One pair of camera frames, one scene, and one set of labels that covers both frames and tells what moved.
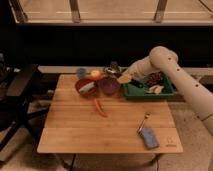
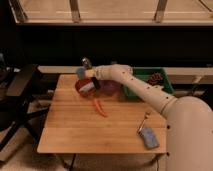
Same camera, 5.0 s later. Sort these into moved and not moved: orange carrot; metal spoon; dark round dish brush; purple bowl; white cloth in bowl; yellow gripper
Moved: dark round dish brush; yellow gripper
Not moved: white cloth in bowl; purple bowl; metal spoon; orange carrot
